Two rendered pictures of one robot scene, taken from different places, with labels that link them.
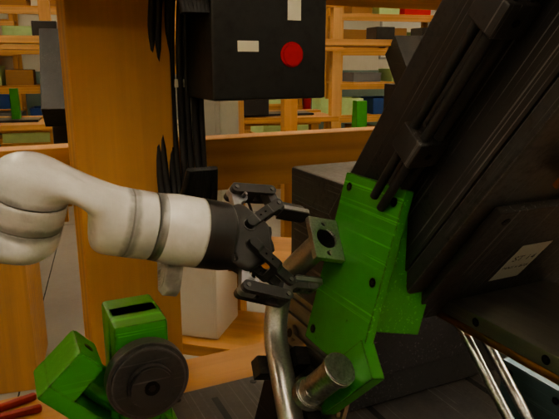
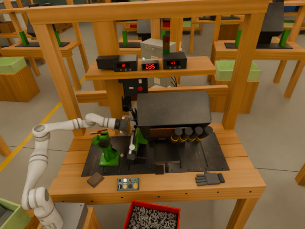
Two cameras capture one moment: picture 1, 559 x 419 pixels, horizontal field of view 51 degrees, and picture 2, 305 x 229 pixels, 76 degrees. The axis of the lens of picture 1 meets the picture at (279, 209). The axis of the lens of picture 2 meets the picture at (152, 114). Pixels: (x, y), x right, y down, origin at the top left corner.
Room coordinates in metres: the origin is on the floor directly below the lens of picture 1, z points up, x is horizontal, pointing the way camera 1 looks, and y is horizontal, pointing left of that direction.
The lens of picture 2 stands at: (-0.26, -0.65, 2.11)
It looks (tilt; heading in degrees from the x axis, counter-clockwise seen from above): 37 degrees down; 26
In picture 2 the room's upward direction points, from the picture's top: 3 degrees counter-clockwise
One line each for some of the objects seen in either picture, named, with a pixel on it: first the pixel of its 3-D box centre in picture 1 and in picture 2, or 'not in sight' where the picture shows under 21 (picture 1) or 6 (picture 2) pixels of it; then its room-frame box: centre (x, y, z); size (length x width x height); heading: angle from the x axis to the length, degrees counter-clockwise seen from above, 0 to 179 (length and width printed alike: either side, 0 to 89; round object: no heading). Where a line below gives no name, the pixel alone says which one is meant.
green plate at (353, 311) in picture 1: (378, 266); (142, 132); (0.64, -0.11, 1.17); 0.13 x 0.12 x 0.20; 116
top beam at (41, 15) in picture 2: not in sight; (147, 9); (1.00, -0.02, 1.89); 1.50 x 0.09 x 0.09; 116
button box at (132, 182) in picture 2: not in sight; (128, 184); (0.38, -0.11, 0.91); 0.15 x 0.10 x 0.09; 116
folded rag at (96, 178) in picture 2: not in sight; (95, 179); (0.32, 0.12, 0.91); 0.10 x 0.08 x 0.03; 167
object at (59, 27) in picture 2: not in sight; (57, 24); (6.59, 7.27, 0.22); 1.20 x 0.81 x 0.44; 19
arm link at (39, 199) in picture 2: not in sight; (40, 201); (-0.03, 0.13, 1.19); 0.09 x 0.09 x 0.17; 42
